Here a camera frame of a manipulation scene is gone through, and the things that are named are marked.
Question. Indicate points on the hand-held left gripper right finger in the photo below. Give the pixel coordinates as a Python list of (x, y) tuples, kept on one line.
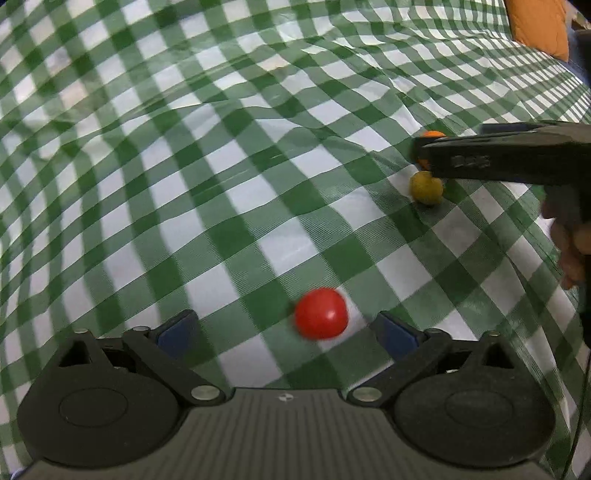
[(396, 336)]

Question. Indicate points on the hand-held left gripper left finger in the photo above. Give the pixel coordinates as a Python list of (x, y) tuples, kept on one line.
[(178, 334)]

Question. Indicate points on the orange cushion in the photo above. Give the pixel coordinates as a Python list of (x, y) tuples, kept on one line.
[(540, 25)]

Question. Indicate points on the small yellow-green fruit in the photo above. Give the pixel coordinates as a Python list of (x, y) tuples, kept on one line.
[(427, 188)]

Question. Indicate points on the person's right hand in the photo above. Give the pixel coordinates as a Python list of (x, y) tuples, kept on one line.
[(570, 244)]

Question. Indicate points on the orange mandarin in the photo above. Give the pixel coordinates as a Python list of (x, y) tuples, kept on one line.
[(433, 135)]

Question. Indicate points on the red cherry tomato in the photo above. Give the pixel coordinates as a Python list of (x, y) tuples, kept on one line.
[(321, 314)]

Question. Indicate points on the green white checked cloth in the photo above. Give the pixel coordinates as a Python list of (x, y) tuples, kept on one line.
[(184, 161)]

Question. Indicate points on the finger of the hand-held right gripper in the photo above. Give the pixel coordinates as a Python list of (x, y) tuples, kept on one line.
[(461, 154)]

